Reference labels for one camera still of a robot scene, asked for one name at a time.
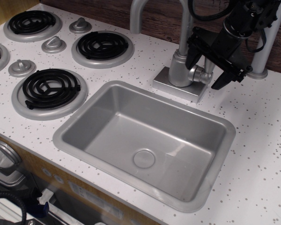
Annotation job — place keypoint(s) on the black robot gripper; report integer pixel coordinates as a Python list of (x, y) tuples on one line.
[(223, 49)]

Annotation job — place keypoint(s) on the silver faucet lever handle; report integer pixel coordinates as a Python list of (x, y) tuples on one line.
[(202, 75)]

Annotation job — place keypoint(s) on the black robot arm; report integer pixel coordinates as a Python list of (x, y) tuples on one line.
[(242, 18)]

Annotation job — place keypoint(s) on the silver toy faucet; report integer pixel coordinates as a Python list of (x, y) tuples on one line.
[(174, 79)]

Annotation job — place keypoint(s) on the grey support pole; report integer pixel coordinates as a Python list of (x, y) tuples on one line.
[(260, 58)]

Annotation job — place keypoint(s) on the grey plastic sink basin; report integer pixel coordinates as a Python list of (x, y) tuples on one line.
[(167, 150)]

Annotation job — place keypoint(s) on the back right stove burner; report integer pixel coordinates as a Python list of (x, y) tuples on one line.
[(102, 49)]

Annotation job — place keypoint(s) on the grey stove knob back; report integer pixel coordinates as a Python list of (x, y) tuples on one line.
[(80, 26)]

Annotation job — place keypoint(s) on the grey stove knob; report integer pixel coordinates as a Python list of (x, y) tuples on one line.
[(22, 68), (53, 45), (80, 26)]

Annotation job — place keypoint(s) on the grey stove knob middle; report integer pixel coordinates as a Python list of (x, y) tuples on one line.
[(53, 45)]

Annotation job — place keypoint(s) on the front right stove burner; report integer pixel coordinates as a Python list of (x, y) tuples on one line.
[(49, 94)]

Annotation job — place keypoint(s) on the back left stove burner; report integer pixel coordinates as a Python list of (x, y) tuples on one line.
[(32, 26)]

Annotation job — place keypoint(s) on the grey stove knob front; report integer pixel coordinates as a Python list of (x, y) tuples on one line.
[(22, 68)]

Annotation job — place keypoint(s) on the silver oven dial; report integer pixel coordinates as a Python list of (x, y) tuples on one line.
[(9, 159)]

